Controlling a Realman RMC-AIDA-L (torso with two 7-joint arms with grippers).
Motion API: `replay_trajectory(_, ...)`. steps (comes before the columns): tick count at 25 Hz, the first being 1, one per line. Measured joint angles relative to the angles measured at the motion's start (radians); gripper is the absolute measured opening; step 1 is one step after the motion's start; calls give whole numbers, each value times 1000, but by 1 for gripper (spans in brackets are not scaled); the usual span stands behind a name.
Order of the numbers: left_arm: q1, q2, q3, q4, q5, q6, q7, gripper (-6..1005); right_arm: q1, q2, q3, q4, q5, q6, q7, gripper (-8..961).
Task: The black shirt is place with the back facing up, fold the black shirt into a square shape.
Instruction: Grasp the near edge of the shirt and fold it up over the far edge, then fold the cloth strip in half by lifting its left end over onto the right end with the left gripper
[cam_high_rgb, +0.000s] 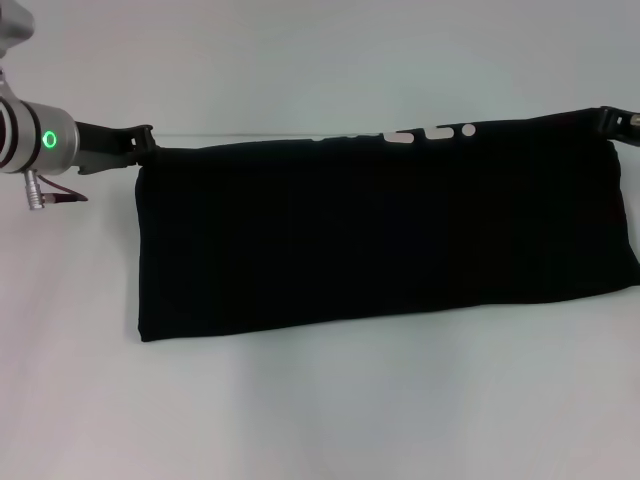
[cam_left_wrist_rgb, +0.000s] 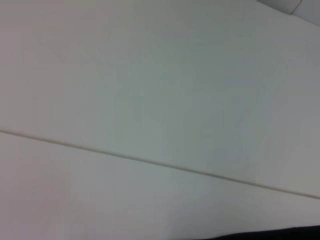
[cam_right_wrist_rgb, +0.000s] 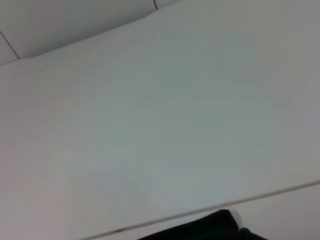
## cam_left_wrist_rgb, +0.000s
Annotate black t-shirt with white print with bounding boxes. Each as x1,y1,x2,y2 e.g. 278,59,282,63
212,224,320,240

